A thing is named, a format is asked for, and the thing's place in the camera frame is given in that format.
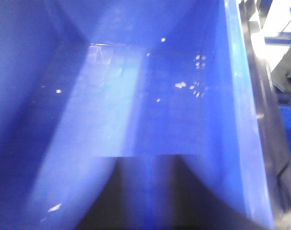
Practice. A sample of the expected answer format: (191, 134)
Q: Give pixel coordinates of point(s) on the steel shelving rack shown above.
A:
(275, 149)

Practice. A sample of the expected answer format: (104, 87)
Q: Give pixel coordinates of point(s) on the blue bin middle right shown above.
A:
(128, 115)

